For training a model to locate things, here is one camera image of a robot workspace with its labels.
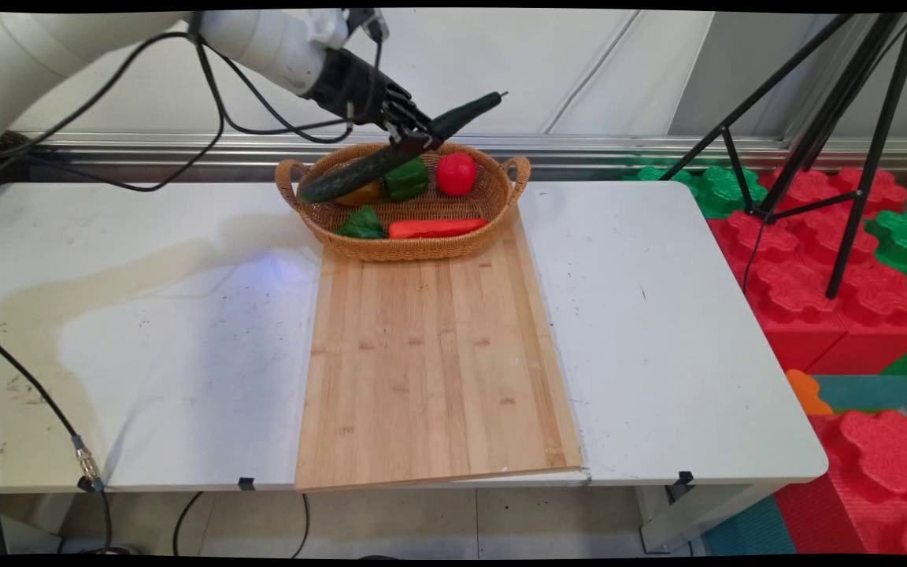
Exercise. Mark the black camera tripod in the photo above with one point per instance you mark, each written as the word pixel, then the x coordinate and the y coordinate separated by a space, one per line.
pixel 855 118

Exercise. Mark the orange-red toy carrot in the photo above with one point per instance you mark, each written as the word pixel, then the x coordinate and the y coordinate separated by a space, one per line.
pixel 438 228

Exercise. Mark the red toy tomato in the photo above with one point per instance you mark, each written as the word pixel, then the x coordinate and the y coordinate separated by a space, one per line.
pixel 456 175

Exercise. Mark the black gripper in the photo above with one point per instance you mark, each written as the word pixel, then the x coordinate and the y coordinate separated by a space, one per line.
pixel 355 87

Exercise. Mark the dark brown storage basket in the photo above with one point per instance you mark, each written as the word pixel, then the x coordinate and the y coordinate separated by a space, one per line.
pixel 9 142

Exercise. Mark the black table edge clip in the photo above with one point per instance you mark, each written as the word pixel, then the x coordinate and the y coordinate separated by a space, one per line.
pixel 684 478
pixel 246 483

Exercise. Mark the large red foam block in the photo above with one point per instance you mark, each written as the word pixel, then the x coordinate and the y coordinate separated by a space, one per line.
pixel 800 299

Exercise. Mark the dark green toy cucumber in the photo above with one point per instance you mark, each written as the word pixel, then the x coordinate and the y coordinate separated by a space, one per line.
pixel 359 167

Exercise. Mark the green foam block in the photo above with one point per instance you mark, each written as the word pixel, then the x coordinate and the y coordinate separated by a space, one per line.
pixel 906 236
pixel 725 189

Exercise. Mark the white table leg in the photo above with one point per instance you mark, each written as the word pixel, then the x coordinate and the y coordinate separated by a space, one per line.
pixel 690 516

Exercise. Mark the green toy bell pepper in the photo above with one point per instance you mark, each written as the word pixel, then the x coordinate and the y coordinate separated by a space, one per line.
pixel 408 181

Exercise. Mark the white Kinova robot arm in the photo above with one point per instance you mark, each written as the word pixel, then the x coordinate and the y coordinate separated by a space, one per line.
pixel 264 39

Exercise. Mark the green leafy toy vegetable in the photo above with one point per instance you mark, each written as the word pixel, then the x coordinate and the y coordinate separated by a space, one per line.
pixel 360 226

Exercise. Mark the aluminium wall rail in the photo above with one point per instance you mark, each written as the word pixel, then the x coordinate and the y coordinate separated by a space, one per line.
pixel 619 148

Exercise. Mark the orange foam piece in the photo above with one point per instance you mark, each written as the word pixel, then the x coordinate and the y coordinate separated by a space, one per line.
pixel 806 394

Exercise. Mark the bamboo cutting board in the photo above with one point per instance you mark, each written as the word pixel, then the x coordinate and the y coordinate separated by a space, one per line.
pixel 438 362

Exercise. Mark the teal foam mat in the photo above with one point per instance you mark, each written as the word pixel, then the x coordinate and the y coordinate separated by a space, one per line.
pixel 871 390

